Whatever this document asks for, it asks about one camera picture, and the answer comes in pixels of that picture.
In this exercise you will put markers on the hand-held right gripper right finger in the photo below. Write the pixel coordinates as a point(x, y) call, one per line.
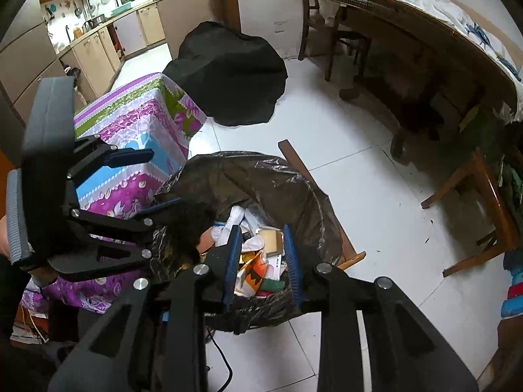
point(293, 265)

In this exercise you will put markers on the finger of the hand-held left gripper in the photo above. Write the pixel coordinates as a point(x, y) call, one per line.
point(163, 207)
point(130, 156)

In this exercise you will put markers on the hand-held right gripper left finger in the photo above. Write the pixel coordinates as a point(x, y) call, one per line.
point(231, 265)

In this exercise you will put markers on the orange white paper carton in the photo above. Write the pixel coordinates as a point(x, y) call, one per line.
point(255, 271)

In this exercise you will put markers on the white tissue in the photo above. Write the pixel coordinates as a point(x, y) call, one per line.
point(253, 244)

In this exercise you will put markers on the tan cardboard box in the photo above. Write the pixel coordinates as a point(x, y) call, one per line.
point(271, 241)

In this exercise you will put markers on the bin with black plastic bag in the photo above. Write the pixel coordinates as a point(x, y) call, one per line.
point(245, 175)

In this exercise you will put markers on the grey refrigerator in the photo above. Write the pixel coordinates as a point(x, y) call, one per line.
point(20, 65)

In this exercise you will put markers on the wooden strip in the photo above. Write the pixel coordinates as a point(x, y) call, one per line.
point(294, 157)

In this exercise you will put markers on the beige kitchen base cabinets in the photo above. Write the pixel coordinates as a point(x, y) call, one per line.
point(135, 32)

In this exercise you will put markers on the light wooden chair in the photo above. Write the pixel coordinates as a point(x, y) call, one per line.
point(490, 196)

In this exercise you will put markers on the blue and red stacked cushions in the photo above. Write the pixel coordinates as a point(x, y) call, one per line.
point(512, 290)

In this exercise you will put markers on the dark wooden chair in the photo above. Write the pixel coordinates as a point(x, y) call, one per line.
point(314, 20)

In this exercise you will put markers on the green bag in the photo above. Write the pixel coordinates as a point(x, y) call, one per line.
point(486, 130)

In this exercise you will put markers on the dark wooden dining table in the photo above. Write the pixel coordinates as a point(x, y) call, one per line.
point(408, 45)

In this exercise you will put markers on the white table cloth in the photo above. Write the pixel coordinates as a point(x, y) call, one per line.
point(441, 4)

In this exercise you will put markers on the white wall socket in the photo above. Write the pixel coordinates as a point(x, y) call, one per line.
point(280, 26)

